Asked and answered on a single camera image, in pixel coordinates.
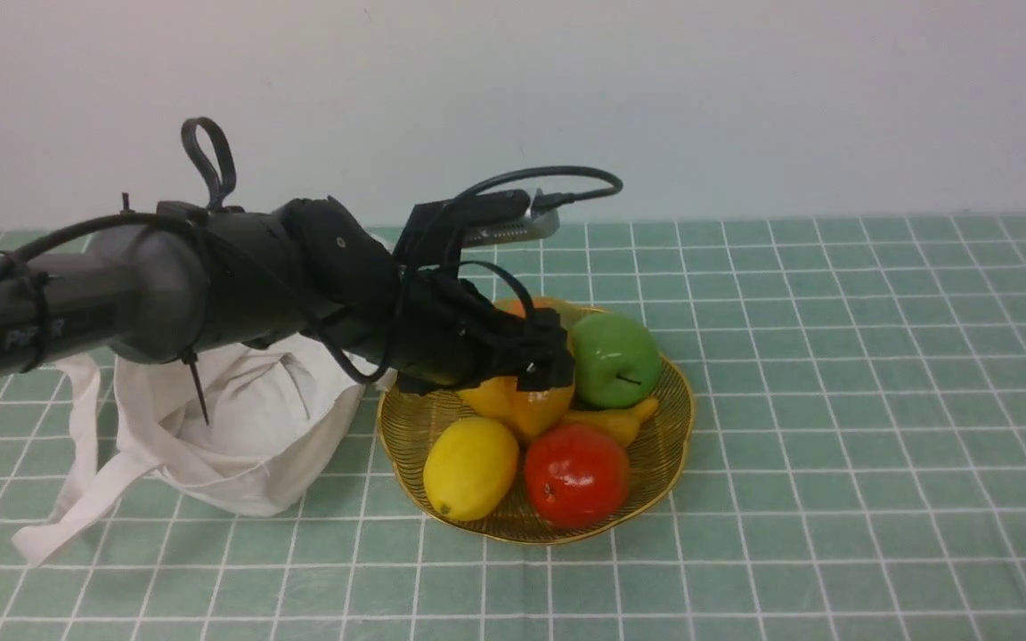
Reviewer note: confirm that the white cloth tote bag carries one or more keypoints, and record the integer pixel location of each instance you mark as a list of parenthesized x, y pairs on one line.
[(245, 430)]

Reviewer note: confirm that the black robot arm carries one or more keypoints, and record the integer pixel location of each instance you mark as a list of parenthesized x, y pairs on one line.
[(162, 287)]

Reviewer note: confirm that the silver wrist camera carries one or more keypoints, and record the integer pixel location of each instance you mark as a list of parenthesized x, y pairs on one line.
[(432, 238)]

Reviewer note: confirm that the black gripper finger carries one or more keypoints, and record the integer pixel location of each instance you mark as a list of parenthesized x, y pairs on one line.
[(546, 360)]

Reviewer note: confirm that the gold wire fruit basket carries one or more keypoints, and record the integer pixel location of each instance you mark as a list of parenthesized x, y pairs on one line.
[(409, 425)]

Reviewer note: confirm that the yellow lemon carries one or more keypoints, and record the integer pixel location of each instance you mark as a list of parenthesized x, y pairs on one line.
[(470, 469)]

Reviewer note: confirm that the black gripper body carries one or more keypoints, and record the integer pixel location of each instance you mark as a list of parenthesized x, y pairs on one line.
[(439, 334)]

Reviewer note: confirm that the green checkered tablecloth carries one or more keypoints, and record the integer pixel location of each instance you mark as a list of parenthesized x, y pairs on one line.
[(857, 469)]

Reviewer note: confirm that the green apple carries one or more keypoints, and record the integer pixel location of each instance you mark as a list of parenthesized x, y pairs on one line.
[(617, 361)]

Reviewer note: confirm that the orange yellow mango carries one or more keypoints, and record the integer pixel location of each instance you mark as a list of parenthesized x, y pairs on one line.
[(527, 413)]

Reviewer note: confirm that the yellow banana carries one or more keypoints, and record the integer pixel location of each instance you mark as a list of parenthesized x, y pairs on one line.
[(623, 425)]

